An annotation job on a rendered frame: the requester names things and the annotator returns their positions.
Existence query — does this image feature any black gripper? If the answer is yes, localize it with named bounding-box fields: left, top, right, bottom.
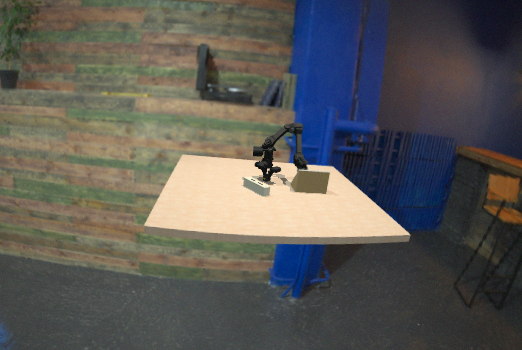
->
left=254, top=157, right=281, bottom=180

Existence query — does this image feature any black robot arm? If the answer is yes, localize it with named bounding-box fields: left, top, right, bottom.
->
left=253, top=122, right=308, bottom=172

